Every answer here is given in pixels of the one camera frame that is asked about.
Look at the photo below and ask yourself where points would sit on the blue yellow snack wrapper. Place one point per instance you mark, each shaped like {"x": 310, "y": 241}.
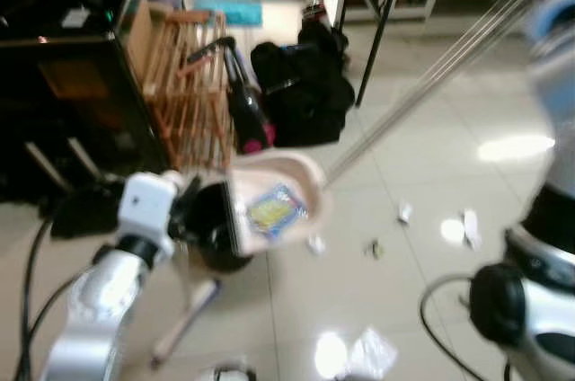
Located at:
{"x": 277, "y": 210}

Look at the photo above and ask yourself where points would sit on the broom with pale brush head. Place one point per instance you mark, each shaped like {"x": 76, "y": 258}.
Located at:
{"x": 184, "y": 323}

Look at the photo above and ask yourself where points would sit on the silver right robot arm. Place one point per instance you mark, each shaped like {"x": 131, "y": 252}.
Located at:
{"x": 530, "y": 309}

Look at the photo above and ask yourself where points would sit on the teal floor mat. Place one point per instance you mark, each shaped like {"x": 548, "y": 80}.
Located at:
{"x": 229, "y": 13}

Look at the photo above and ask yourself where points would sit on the black round waste bin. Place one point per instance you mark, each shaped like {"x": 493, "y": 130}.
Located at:
{"x": 216, "y": 237}

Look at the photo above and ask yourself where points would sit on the black handheld vacuum pink trim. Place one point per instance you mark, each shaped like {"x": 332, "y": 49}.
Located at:
{"x": 247, "y": 111}

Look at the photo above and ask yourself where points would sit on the brown wooden slatted rack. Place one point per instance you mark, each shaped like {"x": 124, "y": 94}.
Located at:
{"x": 180, "y": 93}

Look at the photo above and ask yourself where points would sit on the crumpled white paper scrap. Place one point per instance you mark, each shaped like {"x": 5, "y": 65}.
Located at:
{"x": 472, "y": 230}
{"x": 405, "y": 212}
{"x": 316, "y": 245}

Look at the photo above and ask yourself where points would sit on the black fabric bag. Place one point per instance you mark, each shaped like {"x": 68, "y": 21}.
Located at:
{"x": 305, "y": 93}

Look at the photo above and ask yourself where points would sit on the black cabinet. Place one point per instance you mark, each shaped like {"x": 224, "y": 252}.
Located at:
{"x": 63, "y": 102}

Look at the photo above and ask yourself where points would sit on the small dark candy wrapper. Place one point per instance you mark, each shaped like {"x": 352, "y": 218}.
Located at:
{"x": 375, "y": 250}

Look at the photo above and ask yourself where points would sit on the small white device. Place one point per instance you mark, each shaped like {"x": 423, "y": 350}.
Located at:
{"x": 75, "y": 18}

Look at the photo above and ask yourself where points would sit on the clear crumpled plastic bag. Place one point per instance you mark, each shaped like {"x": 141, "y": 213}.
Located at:
{"x": 373, "y": 356}

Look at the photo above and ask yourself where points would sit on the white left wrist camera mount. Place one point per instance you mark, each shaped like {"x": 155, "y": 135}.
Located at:
{"x": 148, "y": 206}

